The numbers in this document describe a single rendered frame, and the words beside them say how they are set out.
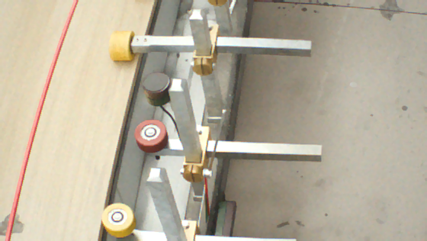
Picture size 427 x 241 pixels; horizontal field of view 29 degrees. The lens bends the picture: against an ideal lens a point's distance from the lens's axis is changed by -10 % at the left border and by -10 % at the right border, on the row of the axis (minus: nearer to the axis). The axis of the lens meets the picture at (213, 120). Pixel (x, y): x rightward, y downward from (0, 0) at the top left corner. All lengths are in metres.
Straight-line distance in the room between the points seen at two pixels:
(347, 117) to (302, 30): 0.47
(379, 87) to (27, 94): 1.54
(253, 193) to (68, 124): 1.05
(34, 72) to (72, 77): 0.13
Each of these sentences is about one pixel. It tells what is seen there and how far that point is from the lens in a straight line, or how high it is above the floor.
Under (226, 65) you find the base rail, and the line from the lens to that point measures 2.60.
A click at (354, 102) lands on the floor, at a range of 3.39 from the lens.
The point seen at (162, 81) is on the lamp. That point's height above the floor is 1.15.
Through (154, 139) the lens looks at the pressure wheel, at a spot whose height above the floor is 0.91.
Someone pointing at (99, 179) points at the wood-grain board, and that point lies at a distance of 2.19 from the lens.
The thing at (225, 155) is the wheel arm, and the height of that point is 0.85.
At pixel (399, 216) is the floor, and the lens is 3.10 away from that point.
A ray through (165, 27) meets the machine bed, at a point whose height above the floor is 0.70.
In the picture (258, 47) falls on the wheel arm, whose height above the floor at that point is 0.96.
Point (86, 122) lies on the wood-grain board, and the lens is 2.30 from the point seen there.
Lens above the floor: 2.66
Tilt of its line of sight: 52 degrees down
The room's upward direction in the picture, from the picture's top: 11 degrees counter-clockwise
